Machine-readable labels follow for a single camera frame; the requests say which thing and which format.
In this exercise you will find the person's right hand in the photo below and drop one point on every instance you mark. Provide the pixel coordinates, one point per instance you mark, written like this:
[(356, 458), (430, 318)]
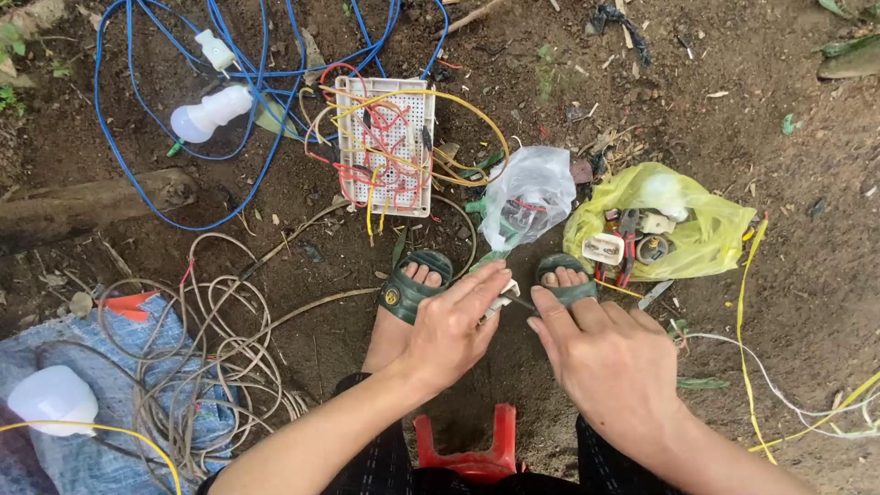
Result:
[(612, 371)]

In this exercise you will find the person's left hand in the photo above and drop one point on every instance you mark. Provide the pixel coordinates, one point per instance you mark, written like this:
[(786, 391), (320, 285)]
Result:
[(447, 337)]

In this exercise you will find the white electrical plug part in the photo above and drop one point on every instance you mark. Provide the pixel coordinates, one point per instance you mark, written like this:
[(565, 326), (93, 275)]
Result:
[(504, 297)]

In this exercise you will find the small black screwdriver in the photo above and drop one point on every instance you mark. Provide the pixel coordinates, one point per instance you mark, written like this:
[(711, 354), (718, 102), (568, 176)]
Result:
[(522, 302)]

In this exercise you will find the person's left foot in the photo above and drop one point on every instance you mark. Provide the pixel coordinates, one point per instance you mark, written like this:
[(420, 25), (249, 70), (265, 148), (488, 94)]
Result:
[(388, 340)]

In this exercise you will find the person's foot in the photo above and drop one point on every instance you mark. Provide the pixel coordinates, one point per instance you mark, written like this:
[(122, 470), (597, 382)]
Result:
[(565, 277), (388, 340)]

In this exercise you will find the green left sandal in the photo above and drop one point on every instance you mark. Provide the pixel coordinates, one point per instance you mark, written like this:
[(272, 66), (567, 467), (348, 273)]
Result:
[(405, 292)]

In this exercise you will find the green sandal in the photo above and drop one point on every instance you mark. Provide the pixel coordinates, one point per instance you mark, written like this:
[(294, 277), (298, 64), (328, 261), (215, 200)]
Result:
[(405, 292), (567, 265)]

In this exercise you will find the small metal blade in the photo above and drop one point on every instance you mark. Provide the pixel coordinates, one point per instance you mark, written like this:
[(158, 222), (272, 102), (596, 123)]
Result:
[(654, 294)]

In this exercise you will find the person's right foot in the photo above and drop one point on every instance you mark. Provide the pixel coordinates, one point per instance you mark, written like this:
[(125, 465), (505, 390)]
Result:
[(565, 277)]

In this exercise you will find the green right sandal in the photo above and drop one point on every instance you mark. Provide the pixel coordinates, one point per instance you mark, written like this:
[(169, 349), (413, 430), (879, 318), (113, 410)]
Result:
[(567, 265)]

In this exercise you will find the red plastic stool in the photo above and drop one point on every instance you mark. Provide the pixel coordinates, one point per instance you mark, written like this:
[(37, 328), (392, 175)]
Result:
[(474, 454)]

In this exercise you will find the white rectangular socket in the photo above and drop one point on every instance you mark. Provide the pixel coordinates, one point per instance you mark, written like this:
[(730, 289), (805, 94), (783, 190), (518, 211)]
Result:
[(603, 249)]

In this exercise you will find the round metal lamp holder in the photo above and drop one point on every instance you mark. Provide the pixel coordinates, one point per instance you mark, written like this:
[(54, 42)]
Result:
[(652, 249)]

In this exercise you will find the yellow plastic strip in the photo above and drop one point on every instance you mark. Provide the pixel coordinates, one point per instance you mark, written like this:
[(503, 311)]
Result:
[(742, 330)]

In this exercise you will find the person's black trousers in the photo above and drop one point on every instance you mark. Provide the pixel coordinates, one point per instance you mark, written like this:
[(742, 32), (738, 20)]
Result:
[(375, 454)]

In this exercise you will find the small white electrical fitting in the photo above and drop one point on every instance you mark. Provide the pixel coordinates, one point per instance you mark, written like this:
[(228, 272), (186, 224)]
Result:
[(656, 223)]

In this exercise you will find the clear plastic bag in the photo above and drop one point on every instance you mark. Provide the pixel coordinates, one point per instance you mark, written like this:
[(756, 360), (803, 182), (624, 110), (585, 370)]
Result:
[(529, 185)]

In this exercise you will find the yellow plastic bag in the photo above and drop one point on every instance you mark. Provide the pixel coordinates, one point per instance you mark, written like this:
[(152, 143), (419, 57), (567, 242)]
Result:
[(708, 227)]

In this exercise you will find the white perforated wiring board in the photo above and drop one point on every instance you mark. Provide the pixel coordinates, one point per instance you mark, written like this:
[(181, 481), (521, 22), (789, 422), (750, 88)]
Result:
[(412, 103)]

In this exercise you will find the orange plastic scrap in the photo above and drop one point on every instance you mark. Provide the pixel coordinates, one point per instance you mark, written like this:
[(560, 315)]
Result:
[(127, 304)]

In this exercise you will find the white light bulb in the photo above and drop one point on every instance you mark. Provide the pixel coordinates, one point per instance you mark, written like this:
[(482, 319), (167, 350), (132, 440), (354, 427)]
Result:
[(203, 113)]

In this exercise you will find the black plastic scrap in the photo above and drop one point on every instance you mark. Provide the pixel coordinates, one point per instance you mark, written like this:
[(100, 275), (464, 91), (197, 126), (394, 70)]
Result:
[(629, 31)]

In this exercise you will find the blue woven sack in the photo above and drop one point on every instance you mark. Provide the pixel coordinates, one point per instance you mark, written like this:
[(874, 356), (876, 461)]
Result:
[(82, 337)]

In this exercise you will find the white two-pin plug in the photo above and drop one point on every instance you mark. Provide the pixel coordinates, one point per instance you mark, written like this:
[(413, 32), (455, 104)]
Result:
[(214, 49)]

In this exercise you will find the brown wooden log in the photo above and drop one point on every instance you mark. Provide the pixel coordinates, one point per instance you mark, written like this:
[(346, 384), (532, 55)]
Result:
[(96, 203)]

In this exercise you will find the large green leaves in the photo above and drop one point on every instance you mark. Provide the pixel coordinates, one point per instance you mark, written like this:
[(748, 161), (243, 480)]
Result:
[(849, 58)]

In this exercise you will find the white bulb dome cover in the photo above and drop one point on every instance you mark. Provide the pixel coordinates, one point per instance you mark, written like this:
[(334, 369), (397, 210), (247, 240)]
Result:
[(53, 400)]

